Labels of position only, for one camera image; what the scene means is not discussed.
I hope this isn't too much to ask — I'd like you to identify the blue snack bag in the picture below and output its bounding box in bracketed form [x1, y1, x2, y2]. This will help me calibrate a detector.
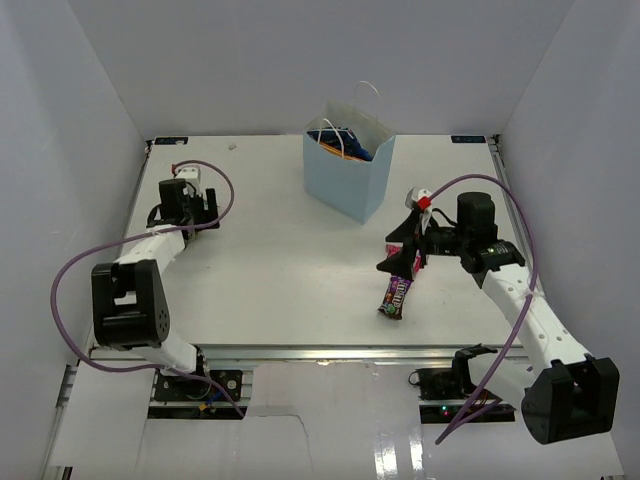
[307, 126, 373, 157]

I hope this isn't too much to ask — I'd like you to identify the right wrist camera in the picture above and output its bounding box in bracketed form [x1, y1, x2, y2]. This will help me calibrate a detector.
[405, 187, 432, 212]

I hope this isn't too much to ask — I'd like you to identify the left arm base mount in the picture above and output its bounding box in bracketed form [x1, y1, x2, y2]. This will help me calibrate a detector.
[151, 369, 243, 402]

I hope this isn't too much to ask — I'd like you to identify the aluminium front rail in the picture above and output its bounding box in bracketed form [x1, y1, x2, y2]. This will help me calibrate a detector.
[201, 345, 469, 362]

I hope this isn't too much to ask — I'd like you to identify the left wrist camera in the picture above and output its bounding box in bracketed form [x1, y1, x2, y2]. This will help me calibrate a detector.
[172, 165, 201, 195]

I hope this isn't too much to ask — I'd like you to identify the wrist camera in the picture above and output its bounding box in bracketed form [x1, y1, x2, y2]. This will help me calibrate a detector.
[172, 165, 201, 195]
[405, 187, 432, 212]

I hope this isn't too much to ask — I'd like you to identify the orange potato chip bag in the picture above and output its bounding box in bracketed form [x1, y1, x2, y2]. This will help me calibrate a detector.
[319, 142, 373, 163]

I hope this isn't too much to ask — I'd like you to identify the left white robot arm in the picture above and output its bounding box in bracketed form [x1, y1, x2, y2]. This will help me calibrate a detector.
[91, 178, 219, 399]

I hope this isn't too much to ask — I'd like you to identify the left blue table label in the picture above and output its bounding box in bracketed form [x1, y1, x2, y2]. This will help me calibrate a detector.
[153, 136, 189, 145]

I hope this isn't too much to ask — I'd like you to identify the brown M&M's packet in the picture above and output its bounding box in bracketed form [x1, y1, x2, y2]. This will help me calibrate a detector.
[378, 275, 413, 320]

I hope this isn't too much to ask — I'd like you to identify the right blue table label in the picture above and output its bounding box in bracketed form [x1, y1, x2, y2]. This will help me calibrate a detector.
[450, 135, 486, 144]

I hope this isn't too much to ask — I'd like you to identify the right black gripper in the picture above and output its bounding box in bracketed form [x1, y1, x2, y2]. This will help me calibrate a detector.
[377, 211, 470, 280]

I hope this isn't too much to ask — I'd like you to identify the light blue paper bag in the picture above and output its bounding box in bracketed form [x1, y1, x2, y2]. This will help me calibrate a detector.
[302, 100, 396, 224]

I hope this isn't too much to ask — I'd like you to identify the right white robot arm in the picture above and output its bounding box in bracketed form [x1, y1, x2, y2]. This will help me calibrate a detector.
[377, 188, 620, 445]

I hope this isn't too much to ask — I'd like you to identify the pink candy packet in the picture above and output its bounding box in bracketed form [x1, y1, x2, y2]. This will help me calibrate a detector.
[385, 244, 403, 257]

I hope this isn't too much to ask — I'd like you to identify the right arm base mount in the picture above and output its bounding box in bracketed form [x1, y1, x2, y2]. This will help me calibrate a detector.
[407, 344, 498, 400]

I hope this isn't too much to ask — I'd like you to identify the blue table label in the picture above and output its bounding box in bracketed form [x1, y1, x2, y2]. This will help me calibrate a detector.
[450, 135, 486, 144]
[153, 136, 189, 145]

